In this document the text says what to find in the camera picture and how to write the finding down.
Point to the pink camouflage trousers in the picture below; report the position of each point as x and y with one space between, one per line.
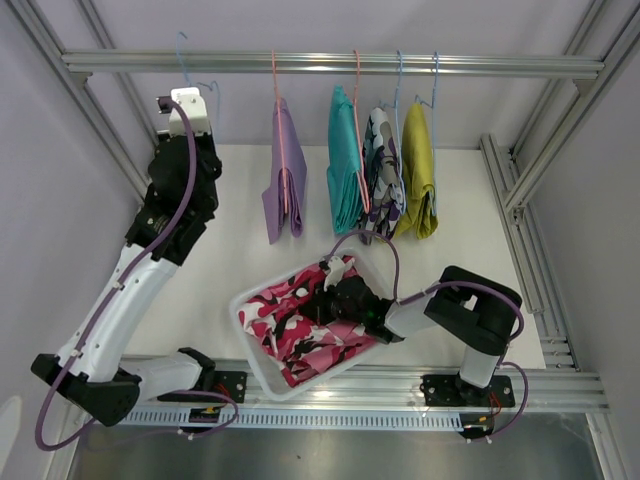
300 349

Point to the right aluminium frame posts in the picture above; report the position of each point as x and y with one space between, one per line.
609 32

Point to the white plastic basket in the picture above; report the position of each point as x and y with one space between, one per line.
264 370

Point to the purple grey camouflage trousers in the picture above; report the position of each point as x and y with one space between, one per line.
382 175

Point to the lilac purple trousers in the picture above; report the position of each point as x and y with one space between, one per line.
272 197

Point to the aluminium frame posts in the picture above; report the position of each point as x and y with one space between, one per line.
41 34
609 32

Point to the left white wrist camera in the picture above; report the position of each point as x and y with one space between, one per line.
193 105

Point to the pink wire hanger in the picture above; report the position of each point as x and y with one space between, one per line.
283 170

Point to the blue hanger under olive trousers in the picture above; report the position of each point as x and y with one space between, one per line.
432 105

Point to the olive yellow trousers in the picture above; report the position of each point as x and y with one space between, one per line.
418 176

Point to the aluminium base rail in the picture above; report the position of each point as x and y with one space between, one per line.
391 388

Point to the teal trousers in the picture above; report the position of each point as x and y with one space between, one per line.
345 174

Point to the light blue wire hanger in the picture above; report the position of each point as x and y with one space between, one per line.
213 86

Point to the aluminium hanging rail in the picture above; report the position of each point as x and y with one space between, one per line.
254 62

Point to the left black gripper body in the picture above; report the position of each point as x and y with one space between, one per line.
205 148

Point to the white slotted cable duct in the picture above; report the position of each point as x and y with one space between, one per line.
193 417

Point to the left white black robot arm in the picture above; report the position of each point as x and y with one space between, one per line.
89 370

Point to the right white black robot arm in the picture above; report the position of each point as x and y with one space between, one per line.
486 316

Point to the left aluminium frame posts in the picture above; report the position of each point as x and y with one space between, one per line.
41 34

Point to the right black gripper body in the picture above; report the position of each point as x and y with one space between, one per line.
329 307

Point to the blue hanger under camouflage trousers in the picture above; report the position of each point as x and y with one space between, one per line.
395 107

